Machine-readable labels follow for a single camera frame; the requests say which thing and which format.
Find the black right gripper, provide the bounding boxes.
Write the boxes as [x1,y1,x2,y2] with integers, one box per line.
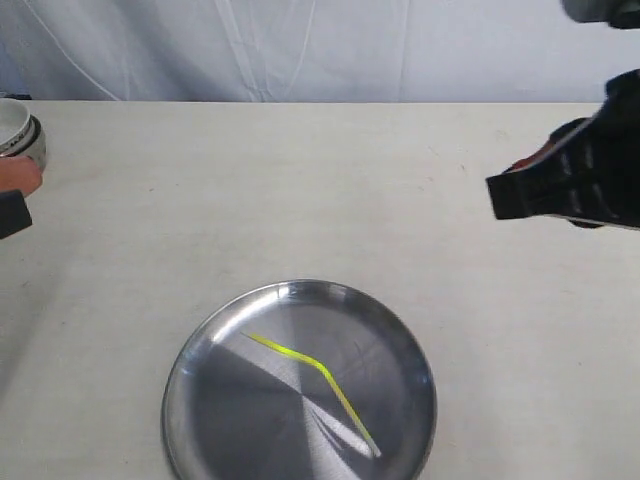
[486,69,639,229]

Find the thin yellow straw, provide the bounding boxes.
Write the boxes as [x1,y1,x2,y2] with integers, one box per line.
[248,333,382,458]

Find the white backdrop curtain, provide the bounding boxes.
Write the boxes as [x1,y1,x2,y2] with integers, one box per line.
[1,1,639,102]

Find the round metal plate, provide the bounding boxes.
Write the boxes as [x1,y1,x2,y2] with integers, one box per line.
[161,279,437,479]

